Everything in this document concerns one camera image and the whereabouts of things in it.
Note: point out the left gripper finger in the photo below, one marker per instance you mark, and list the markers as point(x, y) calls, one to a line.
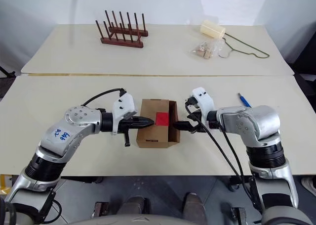
point(143, 125)
point(144, 120)

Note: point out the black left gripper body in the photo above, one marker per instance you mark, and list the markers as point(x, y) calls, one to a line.
point(124, 126)

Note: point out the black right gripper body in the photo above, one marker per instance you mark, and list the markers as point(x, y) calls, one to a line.
point(201, 127)

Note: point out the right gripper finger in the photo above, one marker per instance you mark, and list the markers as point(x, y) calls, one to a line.
point(184, 123)
point(184, 127)

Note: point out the brown cardboard box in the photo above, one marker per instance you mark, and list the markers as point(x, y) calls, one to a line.
point(148, 111)

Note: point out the red cube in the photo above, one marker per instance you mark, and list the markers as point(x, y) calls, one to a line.
point(162, 118)

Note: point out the blue pen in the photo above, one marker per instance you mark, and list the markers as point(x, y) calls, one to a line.
point(244, 101)

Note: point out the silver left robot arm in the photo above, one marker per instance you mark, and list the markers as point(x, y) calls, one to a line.
point(74, 126)

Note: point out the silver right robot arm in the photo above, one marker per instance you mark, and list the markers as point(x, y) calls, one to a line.
point(261, 123)

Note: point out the black table leg foot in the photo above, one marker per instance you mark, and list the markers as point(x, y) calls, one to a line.
point(93, 180)
point(235, 184)

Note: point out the white label with blue writing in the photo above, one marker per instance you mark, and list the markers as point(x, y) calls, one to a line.
point(60, 134)

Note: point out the plastic bag of wooden blocks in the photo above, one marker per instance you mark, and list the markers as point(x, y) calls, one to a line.
point(205, 51)

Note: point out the dark brown rounded shape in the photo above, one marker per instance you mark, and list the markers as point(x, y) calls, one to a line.
point(195, 206)

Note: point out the dark wooden peg rack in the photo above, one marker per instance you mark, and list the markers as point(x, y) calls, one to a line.
point(122, 43)

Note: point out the grey robot torso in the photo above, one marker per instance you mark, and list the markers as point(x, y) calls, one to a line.
point(140, 220)

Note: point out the cream roll in plastic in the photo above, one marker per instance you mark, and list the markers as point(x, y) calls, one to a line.
point(212, 30)

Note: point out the black chair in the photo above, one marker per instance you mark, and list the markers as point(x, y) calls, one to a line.
point(307, 86)

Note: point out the black tripod leg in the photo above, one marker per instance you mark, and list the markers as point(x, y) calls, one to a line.
point(6, 73)

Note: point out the yellow object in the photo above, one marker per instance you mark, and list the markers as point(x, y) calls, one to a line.
point(3, 184)

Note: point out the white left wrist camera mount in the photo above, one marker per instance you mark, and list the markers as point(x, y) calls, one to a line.
point(124, 106)

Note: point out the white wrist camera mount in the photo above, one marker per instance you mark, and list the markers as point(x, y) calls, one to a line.
point(205, 101)
point(124, 106)

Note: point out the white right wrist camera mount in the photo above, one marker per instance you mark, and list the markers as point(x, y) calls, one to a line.
point(205, 101)

